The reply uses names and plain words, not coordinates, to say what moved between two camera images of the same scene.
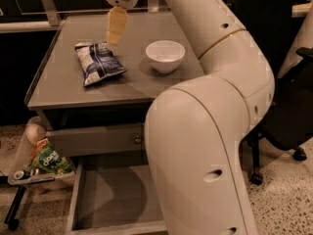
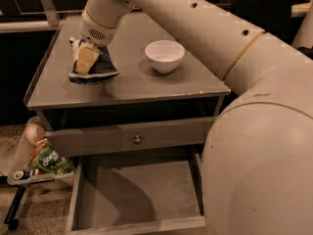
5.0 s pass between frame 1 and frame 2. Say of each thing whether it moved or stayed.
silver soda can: stayed
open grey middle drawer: stayed
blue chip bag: moved
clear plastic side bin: stayed
